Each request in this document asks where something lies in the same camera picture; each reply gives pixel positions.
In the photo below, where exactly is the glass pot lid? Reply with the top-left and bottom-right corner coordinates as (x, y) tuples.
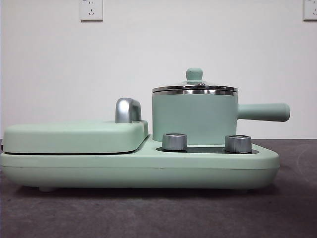
(152, 68), (239, 92)

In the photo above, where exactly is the silver control knob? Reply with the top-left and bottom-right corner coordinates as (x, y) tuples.
(224, 134), (251, 152)
(162, 133), (188, 151)

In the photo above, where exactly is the green breakfast machine base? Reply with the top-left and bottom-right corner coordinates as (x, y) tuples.
(0, 133), (280, 193)

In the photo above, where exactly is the green griddle cover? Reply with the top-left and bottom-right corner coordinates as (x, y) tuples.
(2, 119), (150, 153)

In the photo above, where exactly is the green steamer pot with handle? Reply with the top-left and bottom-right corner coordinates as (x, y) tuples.
(151, 89), (291, 146)

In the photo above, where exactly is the silver cover handle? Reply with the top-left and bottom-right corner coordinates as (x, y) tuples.
(115, 97), (142, 124)

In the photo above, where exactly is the white wall socket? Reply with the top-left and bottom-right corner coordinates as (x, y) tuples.
(303, 0), (317, 22)
(80, 0), (104, 22)

